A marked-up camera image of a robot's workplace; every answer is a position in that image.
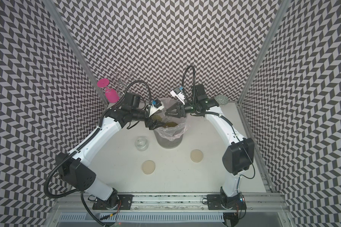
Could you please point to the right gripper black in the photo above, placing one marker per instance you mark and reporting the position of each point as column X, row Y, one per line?
column 181, row 110

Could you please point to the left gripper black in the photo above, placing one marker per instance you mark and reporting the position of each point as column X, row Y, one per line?
column 148, row 123

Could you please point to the glass jar with beans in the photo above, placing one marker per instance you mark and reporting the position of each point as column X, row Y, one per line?
column 159, row 113
column 141, row 143

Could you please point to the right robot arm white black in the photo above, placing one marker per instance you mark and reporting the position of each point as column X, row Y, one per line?
column 239, row 153

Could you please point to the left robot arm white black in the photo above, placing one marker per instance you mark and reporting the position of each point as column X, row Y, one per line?
column 74, row 167

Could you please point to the mung beans in bin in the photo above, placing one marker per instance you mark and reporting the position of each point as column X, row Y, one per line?
column 170, row 125

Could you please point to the clear plastic bin liner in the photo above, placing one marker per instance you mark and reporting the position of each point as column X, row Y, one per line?
column 182, row 122

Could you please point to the grey mesh trash bin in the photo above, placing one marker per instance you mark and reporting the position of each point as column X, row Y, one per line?
column 170, row 141

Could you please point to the green patterned small bowl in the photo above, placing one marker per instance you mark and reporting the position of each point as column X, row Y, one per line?
column 222, row 100

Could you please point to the pink wine glass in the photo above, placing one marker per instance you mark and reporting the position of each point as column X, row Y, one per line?
column 109, row 92

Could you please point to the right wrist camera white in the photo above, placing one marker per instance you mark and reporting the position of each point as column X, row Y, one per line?
column 178, row 93

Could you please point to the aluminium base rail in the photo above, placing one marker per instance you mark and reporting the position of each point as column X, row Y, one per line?
column 172, row 210

